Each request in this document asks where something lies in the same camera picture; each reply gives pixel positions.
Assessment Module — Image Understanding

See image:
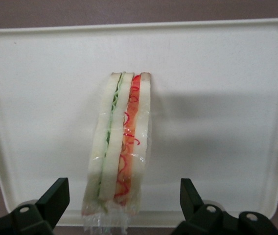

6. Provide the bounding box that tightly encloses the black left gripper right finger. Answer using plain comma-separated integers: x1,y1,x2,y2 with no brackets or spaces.
179,178,278,235

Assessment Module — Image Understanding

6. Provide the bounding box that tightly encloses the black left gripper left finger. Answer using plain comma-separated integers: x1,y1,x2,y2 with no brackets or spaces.
0,177,70,235

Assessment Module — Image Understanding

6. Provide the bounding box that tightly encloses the triangle sandwich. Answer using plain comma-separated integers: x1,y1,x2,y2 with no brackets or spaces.
81,70,154,233

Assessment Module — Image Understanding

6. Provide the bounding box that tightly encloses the cream plastic tray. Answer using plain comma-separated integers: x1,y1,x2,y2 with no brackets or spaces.
0,17,278,220

